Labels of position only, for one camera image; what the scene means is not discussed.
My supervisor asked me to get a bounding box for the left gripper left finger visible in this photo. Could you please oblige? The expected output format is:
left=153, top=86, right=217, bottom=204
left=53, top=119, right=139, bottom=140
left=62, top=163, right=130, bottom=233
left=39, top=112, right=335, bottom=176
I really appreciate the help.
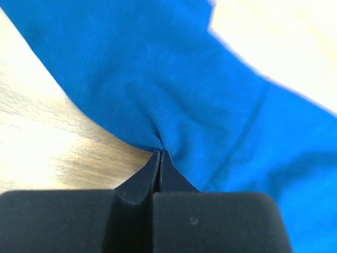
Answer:
left=1, top=151, right=161, bottom=252

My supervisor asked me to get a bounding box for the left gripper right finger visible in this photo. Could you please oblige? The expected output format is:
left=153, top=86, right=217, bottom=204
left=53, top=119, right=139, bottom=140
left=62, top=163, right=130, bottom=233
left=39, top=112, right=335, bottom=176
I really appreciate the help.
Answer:
left=152, top=152, right=293, bottom=252

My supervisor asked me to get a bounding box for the dark blue t shirt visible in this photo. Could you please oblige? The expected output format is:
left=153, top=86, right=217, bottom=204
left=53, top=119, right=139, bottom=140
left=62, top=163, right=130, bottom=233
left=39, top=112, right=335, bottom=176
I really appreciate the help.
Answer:
left=1, top=1, right=336, bottom=252

